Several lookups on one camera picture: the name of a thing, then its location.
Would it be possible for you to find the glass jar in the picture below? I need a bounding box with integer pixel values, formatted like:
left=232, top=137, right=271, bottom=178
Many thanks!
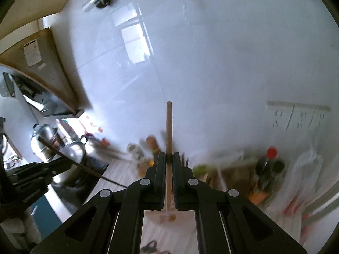
left=127, top=142, right=145, bottom=160

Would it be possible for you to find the white wall outlet strip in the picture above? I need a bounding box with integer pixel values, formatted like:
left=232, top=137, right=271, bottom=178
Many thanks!
left=265, top=101, right=331, bottom=132

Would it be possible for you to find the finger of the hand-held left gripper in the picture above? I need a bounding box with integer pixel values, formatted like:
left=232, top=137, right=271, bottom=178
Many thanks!
left=44, top=157, right=77, bottom=176

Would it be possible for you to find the dark wooden chopstick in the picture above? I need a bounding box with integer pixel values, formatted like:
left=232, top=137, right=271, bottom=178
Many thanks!
left=39, top=137, right=128, bottom=189

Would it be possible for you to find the range hood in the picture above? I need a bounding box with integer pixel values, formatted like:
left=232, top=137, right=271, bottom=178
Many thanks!
left=0, top=27, right=92, bottom=113
left=0, top=63, right=86, bottom=119

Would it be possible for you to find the clear plastic bag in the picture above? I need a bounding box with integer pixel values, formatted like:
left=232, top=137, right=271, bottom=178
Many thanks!
left=281, top=138, right=327, bottom=219

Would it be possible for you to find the stainless steel pot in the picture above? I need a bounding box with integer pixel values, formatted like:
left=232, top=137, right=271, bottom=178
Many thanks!
left=51, top=136, right=89, bottom=189

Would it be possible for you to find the orange packet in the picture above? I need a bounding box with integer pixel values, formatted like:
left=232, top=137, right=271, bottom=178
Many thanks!
left=247, top=189, right=269, bottom=205

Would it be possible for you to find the red cap sauce bottle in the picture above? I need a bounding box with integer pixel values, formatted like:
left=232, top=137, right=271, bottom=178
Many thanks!
left=254, top=147, right=286, bottom=192

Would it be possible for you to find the light wooden chopstick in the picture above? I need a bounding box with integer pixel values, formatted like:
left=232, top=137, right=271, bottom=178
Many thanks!
left=165, top=101, right=174, bottom=217

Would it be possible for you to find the teal cabinet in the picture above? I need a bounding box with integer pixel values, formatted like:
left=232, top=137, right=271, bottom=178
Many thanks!
left=28, top=194, right=55, bottom=245

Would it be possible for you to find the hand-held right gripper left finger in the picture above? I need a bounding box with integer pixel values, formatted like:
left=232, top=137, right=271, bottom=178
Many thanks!
left=30, top=153, right=167, bottom=254

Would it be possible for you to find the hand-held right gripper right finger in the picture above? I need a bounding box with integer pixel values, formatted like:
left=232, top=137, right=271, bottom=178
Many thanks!
left=173, top=153, right=308, bottom=254

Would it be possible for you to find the stainless steel kettle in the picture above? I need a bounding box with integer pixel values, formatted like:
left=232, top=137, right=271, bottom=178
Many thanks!
left=30, top=124, right=59, bottom=162

